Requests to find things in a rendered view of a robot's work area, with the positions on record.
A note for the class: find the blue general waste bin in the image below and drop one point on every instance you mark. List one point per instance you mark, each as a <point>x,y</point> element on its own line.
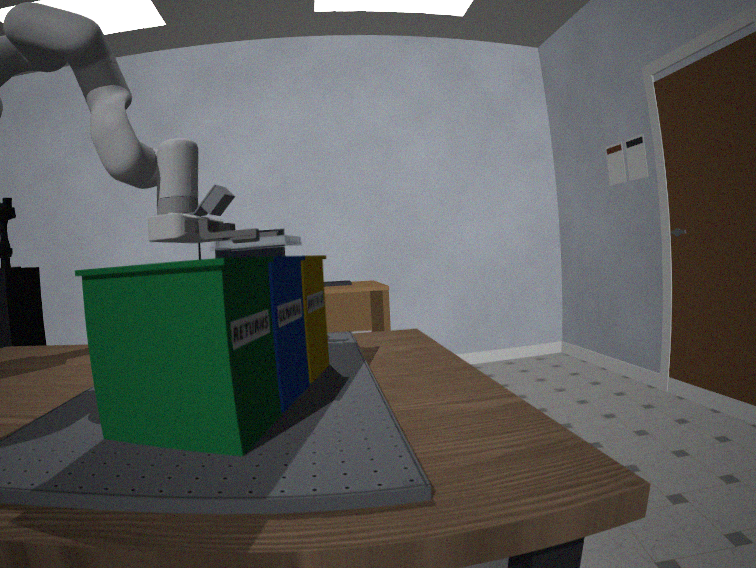
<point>287,311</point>

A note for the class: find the yellow recycle bin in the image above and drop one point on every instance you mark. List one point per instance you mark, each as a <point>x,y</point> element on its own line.
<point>315,315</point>

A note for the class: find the green bin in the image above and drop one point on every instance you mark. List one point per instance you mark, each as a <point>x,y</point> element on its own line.
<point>182,353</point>

